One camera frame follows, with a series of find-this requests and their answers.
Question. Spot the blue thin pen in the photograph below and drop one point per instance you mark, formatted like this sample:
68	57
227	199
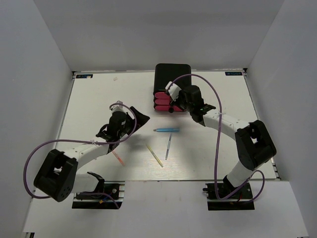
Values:
168	147

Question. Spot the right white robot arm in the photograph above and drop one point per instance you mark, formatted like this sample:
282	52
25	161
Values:
253	141

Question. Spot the yellow pen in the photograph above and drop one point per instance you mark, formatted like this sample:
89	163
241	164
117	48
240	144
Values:
154	155

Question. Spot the red pink pen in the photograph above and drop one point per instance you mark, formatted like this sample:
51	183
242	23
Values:
118	158

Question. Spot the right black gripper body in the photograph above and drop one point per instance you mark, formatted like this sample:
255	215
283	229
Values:
181	101

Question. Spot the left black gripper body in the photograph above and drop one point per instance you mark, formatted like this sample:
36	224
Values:
122	132

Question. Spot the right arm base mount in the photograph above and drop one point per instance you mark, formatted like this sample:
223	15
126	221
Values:
237	202

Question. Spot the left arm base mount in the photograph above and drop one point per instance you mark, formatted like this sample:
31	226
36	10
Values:
104	194

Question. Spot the black drawer cabinet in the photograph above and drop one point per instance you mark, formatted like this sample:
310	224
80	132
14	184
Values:
168	72

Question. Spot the long blue marker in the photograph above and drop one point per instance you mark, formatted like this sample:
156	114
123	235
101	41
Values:
169	130

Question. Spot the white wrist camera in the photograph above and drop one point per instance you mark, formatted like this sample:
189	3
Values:
172	90
117	107

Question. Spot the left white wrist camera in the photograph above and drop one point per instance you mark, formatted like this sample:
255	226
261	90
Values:
117	107

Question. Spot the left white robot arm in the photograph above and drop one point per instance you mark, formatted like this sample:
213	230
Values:
58	176

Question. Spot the right blue table label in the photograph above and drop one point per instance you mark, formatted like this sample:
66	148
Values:
233	73

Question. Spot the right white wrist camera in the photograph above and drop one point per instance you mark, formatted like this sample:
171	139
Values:
172	90

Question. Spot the blue table label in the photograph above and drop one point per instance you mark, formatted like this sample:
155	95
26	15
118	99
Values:
233	73
84	76

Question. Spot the left blue table label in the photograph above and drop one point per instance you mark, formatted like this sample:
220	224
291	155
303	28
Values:
84	76

